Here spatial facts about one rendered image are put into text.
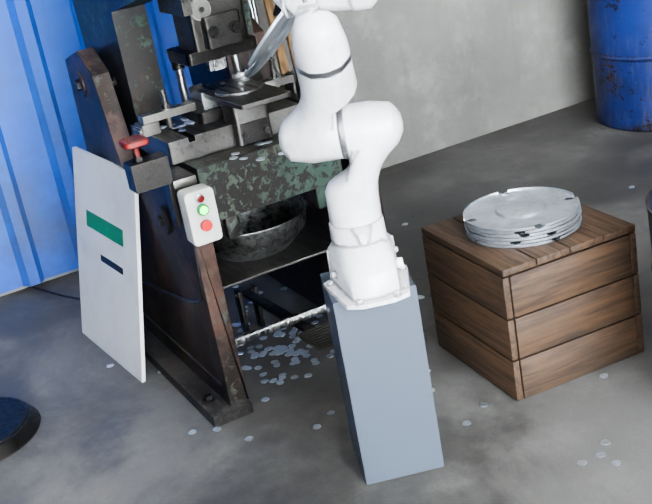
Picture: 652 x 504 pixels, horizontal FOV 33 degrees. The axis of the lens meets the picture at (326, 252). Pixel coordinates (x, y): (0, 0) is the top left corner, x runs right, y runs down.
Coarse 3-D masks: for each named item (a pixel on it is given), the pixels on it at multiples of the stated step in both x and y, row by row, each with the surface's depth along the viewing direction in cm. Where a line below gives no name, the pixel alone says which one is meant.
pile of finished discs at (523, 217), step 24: (504, 192) 291; (528, 192) 288; (552, 192) 285; (480, 216) 278; (504, 216) 274; (528, 216) 272; (552, 216) 269; (576, 216) 270; (480, 240) 272; (504, 240) 267; (528, 240) 267; (552, 240) 267
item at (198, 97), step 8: (224, 80) 297; (232, 80) 295; (240, 80) 293; (200, 88) 293; (208, 88) 291; (216, 88) 289; (192, 96) 293; (200, 96) 288; (200, 104) 290; (208, 104) 288; (216, 104) 289
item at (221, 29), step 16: (192, 0) 276; (208, 0) 278; (224, 0) 280; (240, 0) 282; (176, 16) 285; (192, 16) 276; (208, 16) 276; (224, 16) 278; (240, 16) 283; (176, 32) 288; (192, 32) 278; (208, 32) 276; (224, 32) 279; (240, 32) 281; (192, 48) 282; (208, 48) 279
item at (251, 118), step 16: (208, 96) 284; (224, 96) 278; (240, 96) 276; (256, 96) 272; (272, 96) 269; (288, 96) 271; (224, 112) 283; (240, 112) 279; (256, 112) 281; (240, 128) 280; (256, 128) 282; (240, 144) 282
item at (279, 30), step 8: (280, 16) 247; (272, 24) 247; (280, 24) 252; (288, 24) 267; (272, 32) 250; (280, 32) 265; (288, 32) 273; (264, 40) 248; (272, 40) 262; (280, 40) 269; (256, 48) 250; (264, 48) 255; (272, 48) 266; (256, 56) 252; (264, 56) 263; (248, 64) 254; (256, 64) 260; (264, 64) 272; (248, 72) 257; (256, 72) 269
